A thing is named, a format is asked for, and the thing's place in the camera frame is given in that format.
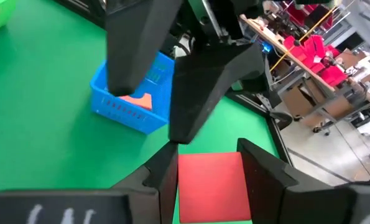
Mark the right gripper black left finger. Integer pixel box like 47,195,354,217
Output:
111,142,180,224

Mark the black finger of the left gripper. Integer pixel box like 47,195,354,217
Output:
169,42,266,145
104,0,184,97

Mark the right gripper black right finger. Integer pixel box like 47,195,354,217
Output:
236,138,357,224

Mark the long red block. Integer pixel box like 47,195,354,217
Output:
177,151,253,224

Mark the wooden workbench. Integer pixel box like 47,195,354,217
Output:
238,12,338,107

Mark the orange-red arch block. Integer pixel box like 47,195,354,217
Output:
119,92,154,111

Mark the blue plastic basket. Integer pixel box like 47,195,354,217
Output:
90,50,177,136

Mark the red plastic storage bin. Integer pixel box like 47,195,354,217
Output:
302,34,328,60
319,64,348,87
283,35,307,59

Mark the cardboard box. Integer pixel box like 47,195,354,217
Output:
282,83,323,123

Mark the green table mat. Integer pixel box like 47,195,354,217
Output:
0,0,280,224

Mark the yellow extension cable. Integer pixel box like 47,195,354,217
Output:
269,5,340,73

